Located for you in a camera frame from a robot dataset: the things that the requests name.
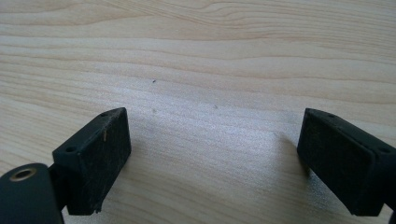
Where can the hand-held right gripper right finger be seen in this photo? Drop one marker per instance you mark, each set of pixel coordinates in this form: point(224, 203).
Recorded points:
point(339, 161)

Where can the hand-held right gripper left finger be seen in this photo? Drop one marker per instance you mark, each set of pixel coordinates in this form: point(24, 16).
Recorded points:
point(93, 161)

